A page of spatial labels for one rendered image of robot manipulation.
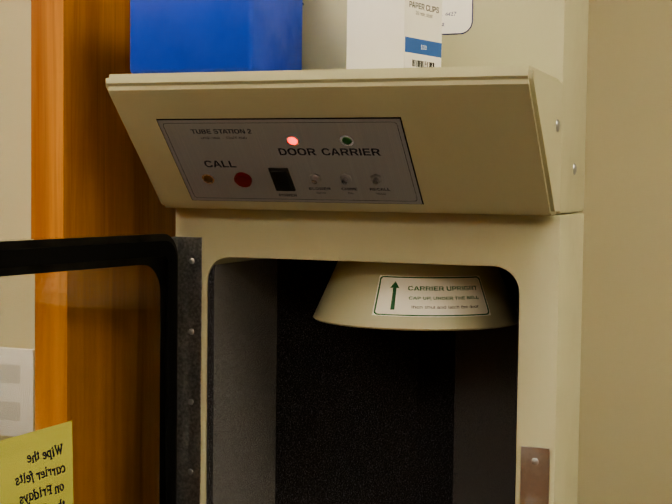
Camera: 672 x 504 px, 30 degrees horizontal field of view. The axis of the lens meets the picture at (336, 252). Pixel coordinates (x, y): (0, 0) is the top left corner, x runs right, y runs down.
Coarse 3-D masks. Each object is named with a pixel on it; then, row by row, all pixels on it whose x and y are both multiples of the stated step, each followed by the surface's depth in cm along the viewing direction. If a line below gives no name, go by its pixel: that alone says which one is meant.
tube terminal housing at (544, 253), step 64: (320, 0) 99; (512, 0) 94; (576, 0) 97; (320, 64) 99; (448, 64) 95; (512, 64) 94; (576, 64) 98; (576, 128) 98; (576, 192) 99; (256, 256) 102; (320, 256) 100; (384, 256) 98; (448, 256) 96; (512, 256) 94; (576, 256) 100; (576, 320) 101; (576, 384) 102; (576, 448) 103
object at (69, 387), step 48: (0, 240) 84; (0, 288) 84; (48, 288) 88; (96, 288) 93; (144, 288) 98; (0, 336) 84; (48, 336) 89; (96, 336) 93; (144, 336) 99; (0, 384) 84; (48, 384) 89; (96, 384) 94; (144, 384) 99; (0, 432) 85; (48, 432) 89; (96, 432) 94; (144, 432) 99; (0, 480) 85; (48, 480) 89; (96, 480) 94; (144, 480) 99
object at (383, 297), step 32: (352, 288) 102; (384, 288) 101; (416, 288) 100; (448, 288) 100; (480, 288) 102; (320, 320) 104; (352, 320) 101; (384, 320) 100; (416, 320) 99; (448, 320) 99; (480, 320) 101; (512, 320) 104
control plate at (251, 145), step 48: (192, 144) 95; (240, 144) 93; (288, 144) 92; (336, 144) 91; (384, 144) 90; (192, 192) 99; (240, 192) 98; (288, 192) 96; (336, 192) 95; (384, 192) 93
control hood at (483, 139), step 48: (144, 96) 92; (192, 96) 91; (240, 96) 90; (288, 96) 89; (336, 96) 87; (384, 96) 86; (432, 96) 85; (480, 96) 84; (528, 96) 83; (144, 144) 96; (432, 144) 88; (480, 144) 87; (528, 144) 86; (432, 192) 92; (480, 192) 91; (528, 192) 90
